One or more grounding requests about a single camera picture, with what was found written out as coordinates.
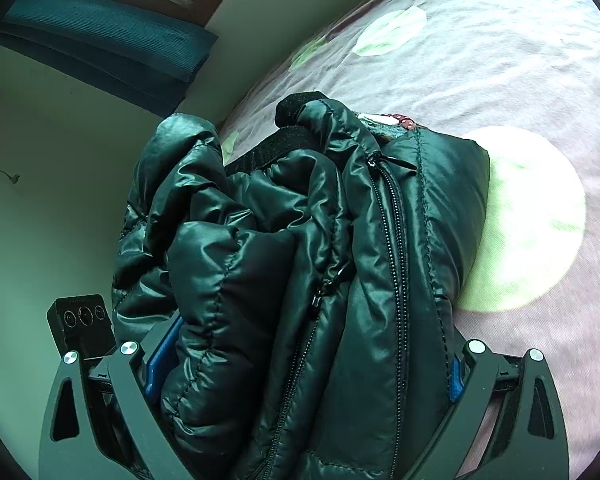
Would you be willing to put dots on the red dotted cloth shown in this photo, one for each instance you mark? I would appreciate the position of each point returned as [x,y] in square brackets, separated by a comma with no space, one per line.
[397,121]

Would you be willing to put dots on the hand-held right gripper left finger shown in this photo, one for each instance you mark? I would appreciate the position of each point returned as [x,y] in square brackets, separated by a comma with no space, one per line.
[157,365]

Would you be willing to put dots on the teal curtain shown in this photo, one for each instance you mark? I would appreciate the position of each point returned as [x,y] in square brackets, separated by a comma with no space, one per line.
[110,40]

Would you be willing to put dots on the dark green puffer jacket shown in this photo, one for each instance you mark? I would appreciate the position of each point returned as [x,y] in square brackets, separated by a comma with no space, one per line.
[300,270]

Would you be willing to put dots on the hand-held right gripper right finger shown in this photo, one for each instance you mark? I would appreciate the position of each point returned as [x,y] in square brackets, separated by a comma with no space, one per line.
[455,380]

